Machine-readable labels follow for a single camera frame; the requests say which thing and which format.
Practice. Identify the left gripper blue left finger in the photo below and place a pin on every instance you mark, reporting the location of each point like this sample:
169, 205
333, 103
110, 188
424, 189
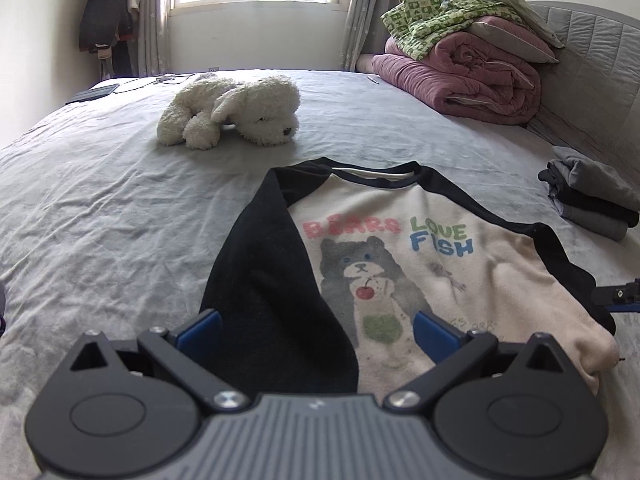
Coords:
185, 355

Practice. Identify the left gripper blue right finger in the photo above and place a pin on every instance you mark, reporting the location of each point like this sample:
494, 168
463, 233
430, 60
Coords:
457, 357

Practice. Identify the black and cream raglan sweatshirt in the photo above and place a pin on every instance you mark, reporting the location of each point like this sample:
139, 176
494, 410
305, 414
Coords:
322, 275

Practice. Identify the dark clothes hanging on rack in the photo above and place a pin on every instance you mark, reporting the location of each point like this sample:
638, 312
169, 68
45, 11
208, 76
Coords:
107, 30

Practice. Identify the bottom grey folded garment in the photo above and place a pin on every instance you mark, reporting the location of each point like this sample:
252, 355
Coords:
592, 221

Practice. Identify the grey folded garment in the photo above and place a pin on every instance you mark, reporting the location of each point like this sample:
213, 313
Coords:
593, 178
592, 221

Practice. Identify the top grey folded garment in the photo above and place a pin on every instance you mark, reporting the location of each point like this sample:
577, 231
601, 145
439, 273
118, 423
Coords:
593, 178

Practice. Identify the black folded garment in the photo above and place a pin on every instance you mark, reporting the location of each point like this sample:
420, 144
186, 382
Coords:
559, 189

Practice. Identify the grey bed sheet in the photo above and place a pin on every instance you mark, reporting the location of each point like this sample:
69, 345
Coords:
102, 228

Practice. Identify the grey padded headboard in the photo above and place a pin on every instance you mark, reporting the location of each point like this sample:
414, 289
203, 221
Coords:
590, 98

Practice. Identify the white plush dog toy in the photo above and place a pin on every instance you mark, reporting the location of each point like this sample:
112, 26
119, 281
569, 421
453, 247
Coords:
261, 111

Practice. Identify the pink folded quilt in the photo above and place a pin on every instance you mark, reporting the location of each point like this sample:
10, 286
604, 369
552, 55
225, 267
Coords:
464, 76

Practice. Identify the grey pink pillow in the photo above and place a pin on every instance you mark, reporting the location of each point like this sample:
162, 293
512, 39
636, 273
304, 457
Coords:
532, 41

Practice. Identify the green patterned blanket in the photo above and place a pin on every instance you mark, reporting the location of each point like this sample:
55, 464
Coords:
417, 25

